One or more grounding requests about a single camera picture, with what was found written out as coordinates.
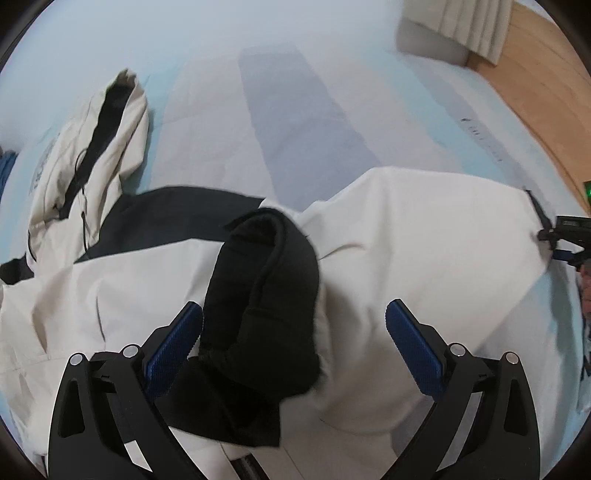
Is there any cream and black hooded jacket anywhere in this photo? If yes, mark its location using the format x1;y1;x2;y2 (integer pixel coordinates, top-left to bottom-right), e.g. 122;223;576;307
0;68;583;480

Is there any person right hand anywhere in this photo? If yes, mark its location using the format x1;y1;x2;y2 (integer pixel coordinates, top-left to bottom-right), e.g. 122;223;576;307
580;261;591;321

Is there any wooden headboard panel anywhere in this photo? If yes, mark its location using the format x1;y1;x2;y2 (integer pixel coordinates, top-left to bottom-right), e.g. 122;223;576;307
467;2;590;209

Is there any right beige curtain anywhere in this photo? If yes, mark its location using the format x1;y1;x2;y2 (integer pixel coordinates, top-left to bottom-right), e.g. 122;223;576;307
396;1;513;65

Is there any dark blue crumpled cloth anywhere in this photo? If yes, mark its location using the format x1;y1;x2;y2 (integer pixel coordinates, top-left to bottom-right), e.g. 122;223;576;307
0;150;18;196

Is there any striped bed sheet mattress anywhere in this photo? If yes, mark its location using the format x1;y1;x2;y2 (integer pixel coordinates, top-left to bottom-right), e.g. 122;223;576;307
0;43;591;462

